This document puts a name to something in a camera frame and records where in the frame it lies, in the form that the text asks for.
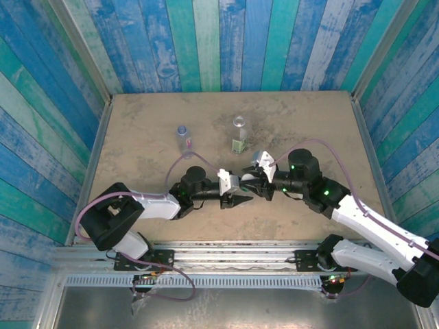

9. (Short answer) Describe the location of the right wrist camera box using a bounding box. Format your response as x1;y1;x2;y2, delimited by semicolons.
250;149;276;183

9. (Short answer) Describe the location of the clear bottle with purple label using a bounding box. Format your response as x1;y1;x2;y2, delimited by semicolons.
176;125;195;160

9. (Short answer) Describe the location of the small clear ribbed bottle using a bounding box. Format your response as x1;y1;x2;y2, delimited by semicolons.
239;173;259;195

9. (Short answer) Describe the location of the aluminium mounting rail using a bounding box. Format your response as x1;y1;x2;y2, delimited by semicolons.
53;241;418;276

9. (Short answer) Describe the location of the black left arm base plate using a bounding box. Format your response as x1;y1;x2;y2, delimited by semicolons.
113;249;176;272

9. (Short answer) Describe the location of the aluminium table side rail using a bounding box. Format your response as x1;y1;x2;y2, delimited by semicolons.
350;92;406;241
64;97;115;246

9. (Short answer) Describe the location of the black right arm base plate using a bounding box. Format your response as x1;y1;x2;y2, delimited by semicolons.
294;249;339;273

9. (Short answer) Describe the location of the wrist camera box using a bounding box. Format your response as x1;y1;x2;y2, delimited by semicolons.
217;167;241;197
250;149;276;183

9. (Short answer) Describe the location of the steel sheet panel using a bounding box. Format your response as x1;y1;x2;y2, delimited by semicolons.
53;286;423;329

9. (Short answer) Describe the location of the slotted grey cable duct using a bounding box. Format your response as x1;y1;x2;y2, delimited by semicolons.
64;275;325;289

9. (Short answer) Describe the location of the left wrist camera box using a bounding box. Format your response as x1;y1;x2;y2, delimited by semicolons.
217;167;241;197

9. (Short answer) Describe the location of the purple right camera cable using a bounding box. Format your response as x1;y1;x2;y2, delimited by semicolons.
272;138;439;300

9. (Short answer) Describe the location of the aluminium frame post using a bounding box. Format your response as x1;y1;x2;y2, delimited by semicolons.
350;0;423;101
47;0;115;103

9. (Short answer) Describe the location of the clear bottle with green label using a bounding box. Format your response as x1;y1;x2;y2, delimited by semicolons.
230;115;249;156

